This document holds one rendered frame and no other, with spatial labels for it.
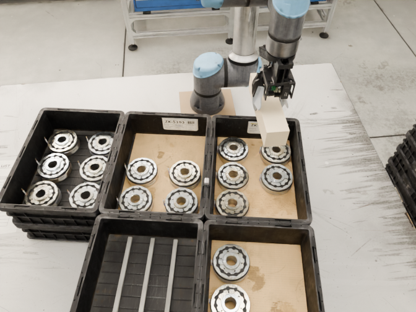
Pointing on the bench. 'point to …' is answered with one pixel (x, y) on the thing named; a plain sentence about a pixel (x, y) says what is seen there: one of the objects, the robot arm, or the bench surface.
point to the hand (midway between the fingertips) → (267, 104)
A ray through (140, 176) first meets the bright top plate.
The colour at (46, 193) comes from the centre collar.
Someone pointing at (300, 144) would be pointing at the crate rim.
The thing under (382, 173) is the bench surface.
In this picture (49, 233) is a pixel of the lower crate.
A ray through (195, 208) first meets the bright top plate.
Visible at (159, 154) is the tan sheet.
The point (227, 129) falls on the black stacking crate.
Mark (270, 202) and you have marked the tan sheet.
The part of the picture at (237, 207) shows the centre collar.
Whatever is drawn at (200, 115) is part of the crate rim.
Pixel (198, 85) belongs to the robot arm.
